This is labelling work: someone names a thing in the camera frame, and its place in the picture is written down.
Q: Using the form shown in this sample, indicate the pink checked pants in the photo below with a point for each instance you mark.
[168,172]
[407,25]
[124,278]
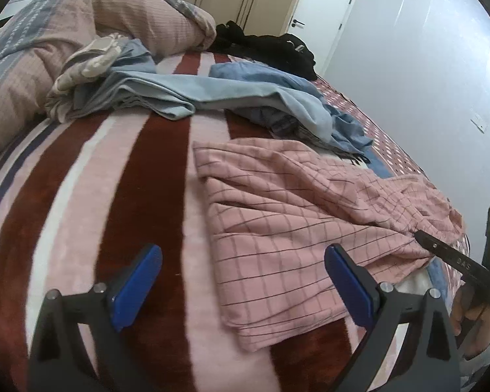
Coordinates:
[274,206]

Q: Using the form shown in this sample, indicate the white wall socket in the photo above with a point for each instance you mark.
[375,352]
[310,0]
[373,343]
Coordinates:
[478,121]

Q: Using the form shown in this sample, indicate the black garment on bed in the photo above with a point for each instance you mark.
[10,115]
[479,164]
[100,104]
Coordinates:
[287,53]

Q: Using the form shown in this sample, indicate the person's right hand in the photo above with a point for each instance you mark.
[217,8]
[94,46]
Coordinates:
[475,313]

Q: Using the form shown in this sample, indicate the pink fleece bed blanket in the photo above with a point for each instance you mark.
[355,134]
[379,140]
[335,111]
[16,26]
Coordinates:
[79,200]

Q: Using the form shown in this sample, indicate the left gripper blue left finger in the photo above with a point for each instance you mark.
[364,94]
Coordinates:
[76,345]

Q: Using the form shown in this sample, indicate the pink grey striped duvet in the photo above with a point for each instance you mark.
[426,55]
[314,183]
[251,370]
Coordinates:
[35,44]

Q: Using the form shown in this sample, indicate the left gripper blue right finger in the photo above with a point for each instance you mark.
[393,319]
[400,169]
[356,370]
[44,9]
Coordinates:
[428,359]

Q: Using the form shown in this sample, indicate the grey white patterned garment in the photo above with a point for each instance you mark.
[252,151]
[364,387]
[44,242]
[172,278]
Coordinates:
[81,75]

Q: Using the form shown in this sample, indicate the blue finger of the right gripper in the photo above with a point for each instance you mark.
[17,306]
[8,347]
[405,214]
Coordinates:
[449,253]

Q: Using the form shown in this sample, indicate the white door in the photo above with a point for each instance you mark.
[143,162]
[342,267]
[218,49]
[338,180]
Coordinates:
[318,23]

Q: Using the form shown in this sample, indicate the darker blue garment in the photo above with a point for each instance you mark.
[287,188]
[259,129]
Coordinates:
[291,107]

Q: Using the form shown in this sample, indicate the light blue garment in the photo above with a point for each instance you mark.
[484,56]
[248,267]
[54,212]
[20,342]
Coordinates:
[133,80]

